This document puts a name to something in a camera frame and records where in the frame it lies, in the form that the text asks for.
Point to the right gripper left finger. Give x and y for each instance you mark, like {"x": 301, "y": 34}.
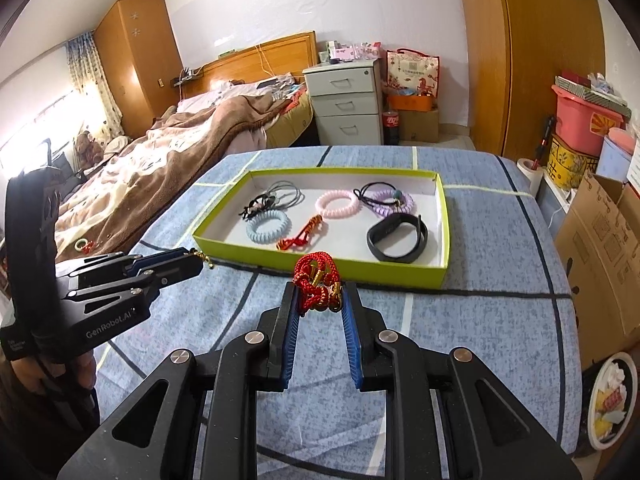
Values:
{"x": 280, "y": 326}

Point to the blue patterned tablecloth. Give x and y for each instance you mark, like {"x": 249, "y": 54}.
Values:
{"x": 505, "y": 297}

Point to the open cardboard box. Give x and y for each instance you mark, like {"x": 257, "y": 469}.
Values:
{"x": 598, "y": 243}

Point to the brown cardboard box floor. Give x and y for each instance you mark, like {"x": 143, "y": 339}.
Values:
{"x": 419, "y": 126}

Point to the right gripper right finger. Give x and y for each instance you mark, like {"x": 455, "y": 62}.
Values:
{"x": 370, "y": 368}

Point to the floral curtain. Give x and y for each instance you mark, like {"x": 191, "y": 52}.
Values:
{"x": 102, "y": 114}

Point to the orange box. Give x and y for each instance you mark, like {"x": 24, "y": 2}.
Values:
{"x": 422, "y": 104}

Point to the black hair tie pink bead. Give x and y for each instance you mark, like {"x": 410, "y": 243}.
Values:
{"x": 257, "y": 205}

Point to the wooden bed headboard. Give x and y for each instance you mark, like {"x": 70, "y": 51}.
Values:
{"x": 287, "y": 55}

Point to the white paper roll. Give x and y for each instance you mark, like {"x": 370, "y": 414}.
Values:
{"x": 533, "y": 173}

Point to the corner wooden cabinet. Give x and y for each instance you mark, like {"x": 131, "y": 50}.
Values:
{"x": 140, "y": 58}

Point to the red white gift bag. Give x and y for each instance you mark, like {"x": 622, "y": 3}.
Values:
{"x": 408, "y": 69}

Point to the black wrist band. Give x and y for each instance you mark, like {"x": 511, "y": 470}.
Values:
{"x": 398, "y": 238}

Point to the green shallow cardboard tray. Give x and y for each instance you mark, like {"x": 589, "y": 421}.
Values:
{"x": 223, "y": 235}

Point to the white trash bowl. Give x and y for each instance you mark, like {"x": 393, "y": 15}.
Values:
{"x": 612, "y": 401}

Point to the pink plastic bin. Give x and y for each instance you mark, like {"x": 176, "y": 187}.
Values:
{"x": 582, "y": 125}

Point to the cola bottle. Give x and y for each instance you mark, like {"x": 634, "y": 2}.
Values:
{"x": 390, "y": 119}

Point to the person left hand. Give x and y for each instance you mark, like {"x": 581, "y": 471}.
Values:
{"x": 32, "y": 372}

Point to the grey three drawer nightstand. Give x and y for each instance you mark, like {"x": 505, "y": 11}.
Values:
{"x": 347, "y": 102}

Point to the yellow patterned tin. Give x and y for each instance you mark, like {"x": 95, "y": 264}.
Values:
{"x": 566, "y": 166}

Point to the brown blanket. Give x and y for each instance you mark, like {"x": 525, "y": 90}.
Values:
{"x": 118, "y": 203}

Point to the black cord teal bead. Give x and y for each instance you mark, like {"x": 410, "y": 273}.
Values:
{"x": 380, "y": 194}

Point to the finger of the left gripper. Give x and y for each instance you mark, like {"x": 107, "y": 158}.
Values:
{"x": 144, "y": 272}
{"x": 102, "y": 267}

